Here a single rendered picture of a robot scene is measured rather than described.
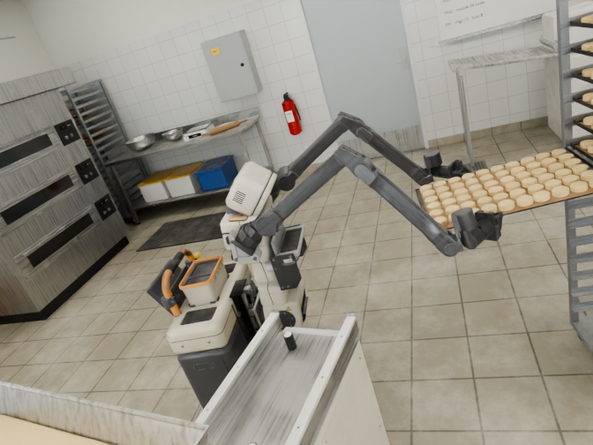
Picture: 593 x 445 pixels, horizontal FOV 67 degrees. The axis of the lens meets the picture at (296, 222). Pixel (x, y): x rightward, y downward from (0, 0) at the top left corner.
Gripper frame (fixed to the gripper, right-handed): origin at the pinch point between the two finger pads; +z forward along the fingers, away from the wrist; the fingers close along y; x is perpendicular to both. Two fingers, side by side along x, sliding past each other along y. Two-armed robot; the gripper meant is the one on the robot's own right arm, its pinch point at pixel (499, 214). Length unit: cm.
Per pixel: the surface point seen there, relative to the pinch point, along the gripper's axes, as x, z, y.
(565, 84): -1, 54, 28
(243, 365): 35, -91, -10
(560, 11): -3, 53, 54
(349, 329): 17, -62, -10
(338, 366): 12, -74, -14
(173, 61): 471, 126, 102
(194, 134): 419, 93, 17
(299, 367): 25, -79, -16
